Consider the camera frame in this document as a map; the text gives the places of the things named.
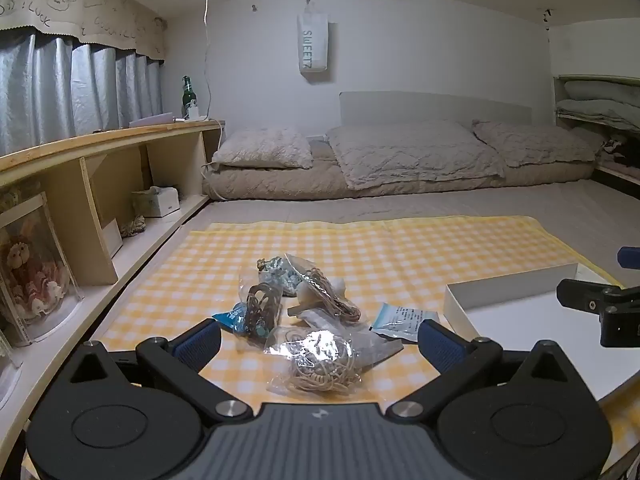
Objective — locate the pink flat box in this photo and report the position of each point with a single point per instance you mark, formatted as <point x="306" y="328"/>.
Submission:
<point x="152" y="120"/>

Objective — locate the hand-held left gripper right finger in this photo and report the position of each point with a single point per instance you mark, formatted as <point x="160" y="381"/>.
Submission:
<point x="439" y="345"/>

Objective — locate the bag with brown hair accessory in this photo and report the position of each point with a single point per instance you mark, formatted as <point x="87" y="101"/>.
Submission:
<point x="260" y="305"/>

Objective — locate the white charger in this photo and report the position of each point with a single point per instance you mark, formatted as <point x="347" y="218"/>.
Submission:
<point x="194" y="111"/>

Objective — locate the wooden shelf unit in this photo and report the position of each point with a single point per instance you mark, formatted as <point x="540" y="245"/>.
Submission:
<point x="100" y="145"/>

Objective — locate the blue and white sachet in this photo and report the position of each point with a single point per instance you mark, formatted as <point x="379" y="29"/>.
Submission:
<point x="400" y="322"/>

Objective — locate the folded beige mattress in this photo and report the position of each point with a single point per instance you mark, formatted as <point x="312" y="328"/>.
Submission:
<point x="280" y="182"/>

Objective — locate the quilted beige pillow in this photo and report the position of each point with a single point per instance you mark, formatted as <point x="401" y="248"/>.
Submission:
<point x="535" y="142"/>

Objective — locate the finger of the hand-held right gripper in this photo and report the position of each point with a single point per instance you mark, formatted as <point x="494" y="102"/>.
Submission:
<point x="580" y="296"/>
<point x="629" y="257"/>

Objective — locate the bag with teal accessory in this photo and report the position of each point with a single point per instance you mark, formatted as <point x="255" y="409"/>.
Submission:
<point x="274" y="272"/>

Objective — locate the white box in shelf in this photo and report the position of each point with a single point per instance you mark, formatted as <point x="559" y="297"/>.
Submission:
<point x="112" y="240"/>

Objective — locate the silver curtain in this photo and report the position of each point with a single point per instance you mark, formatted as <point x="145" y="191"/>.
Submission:
<point x="60" y="95"/>

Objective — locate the folded grey bedding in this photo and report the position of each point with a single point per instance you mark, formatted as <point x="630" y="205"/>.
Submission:
<point x="595" y="107"/>

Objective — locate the white fluffy puff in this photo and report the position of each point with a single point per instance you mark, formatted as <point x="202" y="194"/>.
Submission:
<point x="303" y="294"/>

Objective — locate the dark folded clothes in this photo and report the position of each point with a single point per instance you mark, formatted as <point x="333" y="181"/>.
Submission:
<point x="620" y="152"/>

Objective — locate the beige quilted duvet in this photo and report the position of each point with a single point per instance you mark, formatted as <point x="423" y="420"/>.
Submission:
<point x="410" y="152"/>

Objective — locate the white tissue box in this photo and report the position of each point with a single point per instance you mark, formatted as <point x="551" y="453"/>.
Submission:
<point x="157" y="202"/>

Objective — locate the fuzzy beige pillow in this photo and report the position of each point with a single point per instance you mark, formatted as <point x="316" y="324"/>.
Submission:
<point x="262" y="147"/>

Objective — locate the bag of beige rubber bands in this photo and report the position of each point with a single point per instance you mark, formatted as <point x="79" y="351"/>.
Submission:
<point x="315" y="362"/>

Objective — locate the yellow checkered mat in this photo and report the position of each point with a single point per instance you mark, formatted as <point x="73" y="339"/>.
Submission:
<point x="200" y="270"/>

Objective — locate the white shallow box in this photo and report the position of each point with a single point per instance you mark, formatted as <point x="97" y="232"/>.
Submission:
<point x="525" y="330"/>

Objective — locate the beige doodled valance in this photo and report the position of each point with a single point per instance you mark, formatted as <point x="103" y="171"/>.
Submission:
<point x="75" y="5"/>

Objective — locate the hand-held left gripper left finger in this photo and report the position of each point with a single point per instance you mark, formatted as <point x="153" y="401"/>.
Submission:
<point x="200" y="344"/>

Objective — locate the clear plastic bag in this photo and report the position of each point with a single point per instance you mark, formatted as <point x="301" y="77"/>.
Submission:
<point x="375" y="345"/>

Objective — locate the small blue packet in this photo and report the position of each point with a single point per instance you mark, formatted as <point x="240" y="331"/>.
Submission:
<point x="227" y="317"/>

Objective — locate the green glass bottle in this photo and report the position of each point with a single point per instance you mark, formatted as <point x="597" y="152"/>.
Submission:
<point x="187" y="92"/>

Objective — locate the white hanging bag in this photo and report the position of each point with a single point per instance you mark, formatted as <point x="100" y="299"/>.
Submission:
<point x="312" y="42"/>

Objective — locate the grey bed sheet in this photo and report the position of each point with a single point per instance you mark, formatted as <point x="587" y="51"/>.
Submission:
<point x="400" y="205"/>

